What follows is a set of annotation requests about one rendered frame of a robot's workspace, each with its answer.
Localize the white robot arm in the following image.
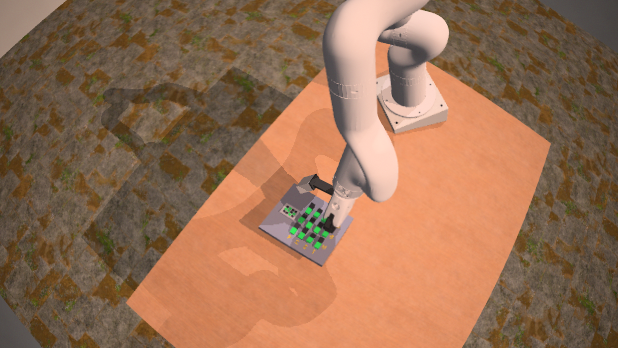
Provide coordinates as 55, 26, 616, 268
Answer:
296, 0, 449, 203

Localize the grey switch panel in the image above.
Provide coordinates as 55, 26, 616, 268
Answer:
258, 183, 354, 267

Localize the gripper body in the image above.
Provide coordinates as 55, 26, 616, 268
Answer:
323, 187, 357, 228

